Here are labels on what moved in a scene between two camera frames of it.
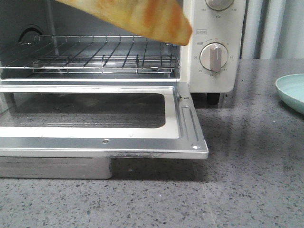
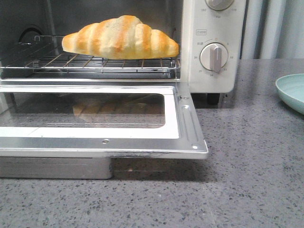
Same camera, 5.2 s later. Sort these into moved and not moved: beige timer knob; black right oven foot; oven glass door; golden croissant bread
Moved: golden croissant bread
Not moved: beige timer knob; black right oven foot; oven glass door
